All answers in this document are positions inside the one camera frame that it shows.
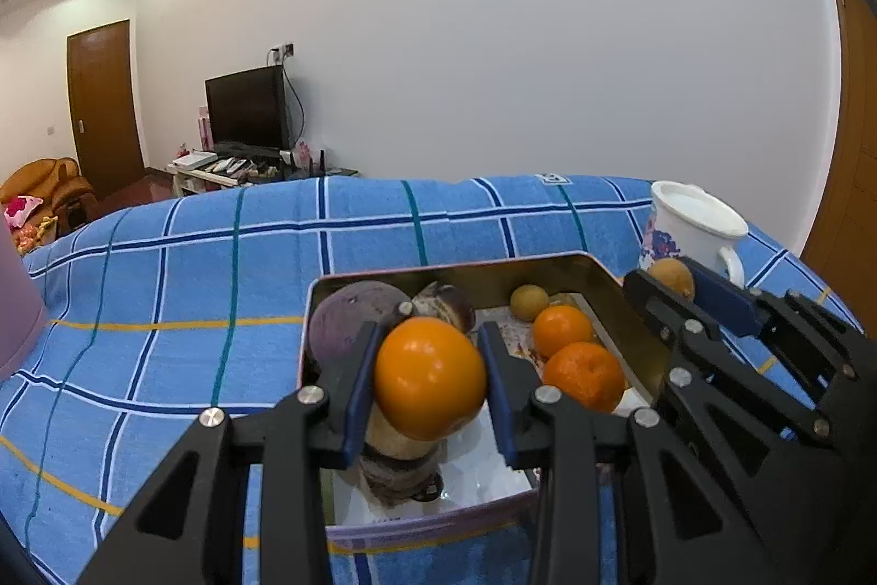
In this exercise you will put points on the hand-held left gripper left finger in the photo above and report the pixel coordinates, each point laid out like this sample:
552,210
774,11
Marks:
357,400

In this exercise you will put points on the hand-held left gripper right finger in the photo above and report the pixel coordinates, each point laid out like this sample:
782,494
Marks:
499,403

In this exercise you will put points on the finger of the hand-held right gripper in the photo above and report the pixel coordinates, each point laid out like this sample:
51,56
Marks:
726,302
658,311

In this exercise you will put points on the brown longan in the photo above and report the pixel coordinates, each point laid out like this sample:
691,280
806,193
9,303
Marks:
671,276

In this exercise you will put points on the layered cake slice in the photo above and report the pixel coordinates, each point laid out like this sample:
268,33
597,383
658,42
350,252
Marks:
397,455

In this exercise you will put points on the mandarin orange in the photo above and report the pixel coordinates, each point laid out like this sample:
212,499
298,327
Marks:
582,376
428,376
562,330

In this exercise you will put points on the purple passion fruit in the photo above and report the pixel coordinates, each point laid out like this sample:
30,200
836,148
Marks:
342,318

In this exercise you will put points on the small yellow-green fruit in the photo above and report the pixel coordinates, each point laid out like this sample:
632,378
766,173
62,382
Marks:
529,302

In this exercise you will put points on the pink metal tin box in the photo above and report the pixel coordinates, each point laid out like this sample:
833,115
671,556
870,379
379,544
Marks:
425,530

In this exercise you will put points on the white mug with blue print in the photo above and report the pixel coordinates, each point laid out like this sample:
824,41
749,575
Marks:
692,235

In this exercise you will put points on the brown wooden panel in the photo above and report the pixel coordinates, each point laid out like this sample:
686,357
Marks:
849,146

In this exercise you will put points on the blue checked blanket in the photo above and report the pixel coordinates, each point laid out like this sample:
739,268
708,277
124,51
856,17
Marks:
205,256

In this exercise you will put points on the black router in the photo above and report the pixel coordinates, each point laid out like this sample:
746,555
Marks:
318,167

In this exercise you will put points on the pink floral box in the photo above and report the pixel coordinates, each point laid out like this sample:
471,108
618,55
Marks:
303,154

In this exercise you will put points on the white television stand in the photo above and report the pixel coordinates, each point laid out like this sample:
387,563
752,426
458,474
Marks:
188,180

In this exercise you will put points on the white set-top box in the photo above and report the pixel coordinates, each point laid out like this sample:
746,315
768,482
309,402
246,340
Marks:
195,159

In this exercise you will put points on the tall pink box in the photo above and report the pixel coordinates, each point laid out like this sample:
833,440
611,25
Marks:
204,126

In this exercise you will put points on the black television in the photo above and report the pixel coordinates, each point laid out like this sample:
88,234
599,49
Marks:
243,105

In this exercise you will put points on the lilac tumbler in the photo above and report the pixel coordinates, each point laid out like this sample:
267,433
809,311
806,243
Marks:
17,311

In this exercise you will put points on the brown leather armchair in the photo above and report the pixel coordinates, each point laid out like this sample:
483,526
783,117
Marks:
55,177

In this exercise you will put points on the pink floral cushion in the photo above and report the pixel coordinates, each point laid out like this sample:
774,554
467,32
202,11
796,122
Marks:
22,209

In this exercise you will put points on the brown wooden door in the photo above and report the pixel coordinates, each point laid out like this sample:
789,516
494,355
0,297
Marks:
103,105

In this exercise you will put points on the wall socket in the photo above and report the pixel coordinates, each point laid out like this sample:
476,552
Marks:
288,50

